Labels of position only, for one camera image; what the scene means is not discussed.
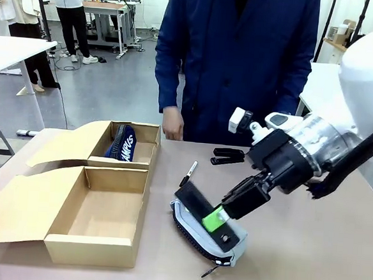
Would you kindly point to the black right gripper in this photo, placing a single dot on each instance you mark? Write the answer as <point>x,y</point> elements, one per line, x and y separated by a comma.
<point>281,159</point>

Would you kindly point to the black rectangular bar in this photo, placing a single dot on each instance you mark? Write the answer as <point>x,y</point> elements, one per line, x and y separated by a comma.
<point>195,200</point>

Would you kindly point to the grey Campus pencil case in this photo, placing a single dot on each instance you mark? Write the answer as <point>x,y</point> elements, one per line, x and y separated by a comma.
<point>195,236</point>

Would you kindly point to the person's left forearm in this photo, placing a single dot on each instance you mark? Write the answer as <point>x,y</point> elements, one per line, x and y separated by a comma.
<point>292,86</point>

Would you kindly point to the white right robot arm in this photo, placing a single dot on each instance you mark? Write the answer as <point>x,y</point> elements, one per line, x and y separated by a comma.
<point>363,78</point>

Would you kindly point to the person's right forearm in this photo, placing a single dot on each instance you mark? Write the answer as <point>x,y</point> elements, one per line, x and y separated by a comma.
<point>168,81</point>

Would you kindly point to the large open cardboard box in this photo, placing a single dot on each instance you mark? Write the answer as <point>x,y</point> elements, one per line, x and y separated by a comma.
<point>104,211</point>

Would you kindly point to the small background cardboard box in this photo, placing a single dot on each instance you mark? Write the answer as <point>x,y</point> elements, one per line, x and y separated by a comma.
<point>347,32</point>

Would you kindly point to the person's right hand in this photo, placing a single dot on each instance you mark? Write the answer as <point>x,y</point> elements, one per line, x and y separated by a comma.
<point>173,124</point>

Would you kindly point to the black stapler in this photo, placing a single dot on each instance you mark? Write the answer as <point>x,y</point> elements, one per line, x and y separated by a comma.
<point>227,157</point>

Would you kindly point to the black white marker pen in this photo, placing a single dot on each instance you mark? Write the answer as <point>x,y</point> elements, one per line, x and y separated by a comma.
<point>189,173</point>

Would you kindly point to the blue Campus pencil case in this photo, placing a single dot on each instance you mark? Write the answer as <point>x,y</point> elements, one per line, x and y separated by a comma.
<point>123,143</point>

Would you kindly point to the person in blue coat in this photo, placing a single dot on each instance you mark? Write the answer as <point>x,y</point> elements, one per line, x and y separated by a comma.
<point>243,54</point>

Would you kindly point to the black light stand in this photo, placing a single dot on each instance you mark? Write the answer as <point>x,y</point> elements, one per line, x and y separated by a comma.
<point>327,25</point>

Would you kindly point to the white paper cup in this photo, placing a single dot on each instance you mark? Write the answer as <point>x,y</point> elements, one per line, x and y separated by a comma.
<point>341,29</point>

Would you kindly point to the grey workbench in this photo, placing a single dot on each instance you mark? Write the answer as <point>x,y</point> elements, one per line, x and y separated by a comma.
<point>109,11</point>

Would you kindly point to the white tube on floor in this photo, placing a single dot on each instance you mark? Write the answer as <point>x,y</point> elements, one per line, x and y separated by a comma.
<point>27,132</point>

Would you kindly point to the person in black trousers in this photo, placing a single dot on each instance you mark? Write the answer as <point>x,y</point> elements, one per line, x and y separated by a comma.
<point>71,16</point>

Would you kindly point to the black tripod pole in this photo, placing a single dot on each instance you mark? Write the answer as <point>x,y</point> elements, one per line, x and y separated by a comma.
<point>43,11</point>

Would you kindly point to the white table with legs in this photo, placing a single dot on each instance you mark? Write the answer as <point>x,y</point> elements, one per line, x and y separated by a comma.
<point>10,50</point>

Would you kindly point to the person in cream jacket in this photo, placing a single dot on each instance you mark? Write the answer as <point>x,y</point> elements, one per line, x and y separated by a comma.
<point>20,0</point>

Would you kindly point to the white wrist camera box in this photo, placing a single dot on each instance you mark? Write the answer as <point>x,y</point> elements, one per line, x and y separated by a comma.
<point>237,119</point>

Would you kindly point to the wooden wall shelf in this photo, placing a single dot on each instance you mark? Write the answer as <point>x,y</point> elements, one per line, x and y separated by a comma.
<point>335,44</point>

